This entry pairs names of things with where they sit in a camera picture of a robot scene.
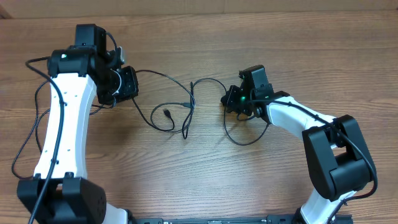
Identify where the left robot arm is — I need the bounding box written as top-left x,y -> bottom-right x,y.
17,24 -> 139,223

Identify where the black cable bundle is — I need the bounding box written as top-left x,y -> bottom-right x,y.
132,69 -> 271,146

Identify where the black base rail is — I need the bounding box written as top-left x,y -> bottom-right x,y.
134,215 -> 297,224

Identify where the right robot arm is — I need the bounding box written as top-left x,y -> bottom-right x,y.
221,65 -> 378,223

